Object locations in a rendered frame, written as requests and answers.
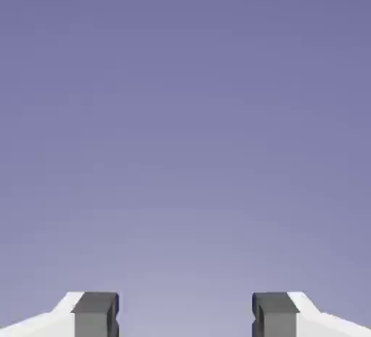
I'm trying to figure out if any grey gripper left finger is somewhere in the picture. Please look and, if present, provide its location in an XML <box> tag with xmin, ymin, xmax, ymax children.
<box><xmin>0</xmin><ymin>291</ymin><xmax>120</xmax><ymax>337</ymax></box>

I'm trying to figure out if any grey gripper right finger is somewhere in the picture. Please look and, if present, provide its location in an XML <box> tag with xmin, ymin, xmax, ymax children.
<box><xmin>251</xmin><ymin>291</ymin><xmax>371</xmax><ymax>337</ymax></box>

